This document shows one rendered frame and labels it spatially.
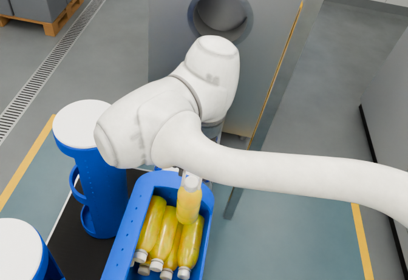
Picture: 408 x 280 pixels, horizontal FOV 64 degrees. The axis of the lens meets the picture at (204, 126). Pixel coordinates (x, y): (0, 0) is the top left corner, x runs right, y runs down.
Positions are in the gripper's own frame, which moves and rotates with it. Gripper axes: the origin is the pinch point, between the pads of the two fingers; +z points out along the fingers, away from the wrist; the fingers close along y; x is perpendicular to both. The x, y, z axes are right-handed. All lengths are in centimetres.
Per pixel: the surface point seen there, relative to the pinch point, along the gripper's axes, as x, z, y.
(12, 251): 17, 35, 50
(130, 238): 12.3, 17.7, 13.4
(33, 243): 14, 35, 45
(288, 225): -69, 139, -72
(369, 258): -57, 139, -128
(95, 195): -26, 72, 45
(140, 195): -1.9, 19.1, 14.9
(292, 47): -64, -5, -26
